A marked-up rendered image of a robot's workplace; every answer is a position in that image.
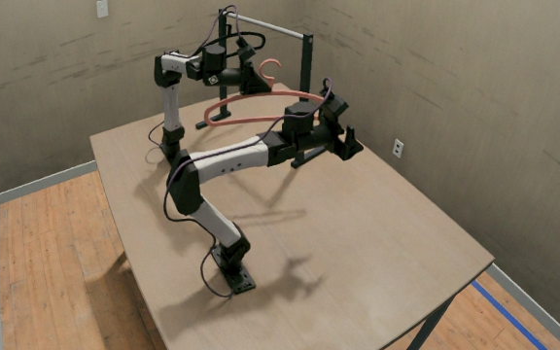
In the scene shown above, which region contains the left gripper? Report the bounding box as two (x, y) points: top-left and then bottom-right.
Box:
(222, 59), (271, 95)

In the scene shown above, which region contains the pink plastic hanger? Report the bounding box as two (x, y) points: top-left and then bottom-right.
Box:
(203, 59), (323, 127)

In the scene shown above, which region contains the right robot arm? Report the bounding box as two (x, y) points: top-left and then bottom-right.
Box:
(166, 93), (349, 295)

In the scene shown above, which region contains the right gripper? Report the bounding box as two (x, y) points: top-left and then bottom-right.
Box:
(312, 107), (364, 161)

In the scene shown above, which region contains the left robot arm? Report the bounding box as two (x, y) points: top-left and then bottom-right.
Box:
(154, 38), (256, 165)

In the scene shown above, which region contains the black metal rack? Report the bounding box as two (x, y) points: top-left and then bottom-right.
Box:
(195, 10), (326, 169)

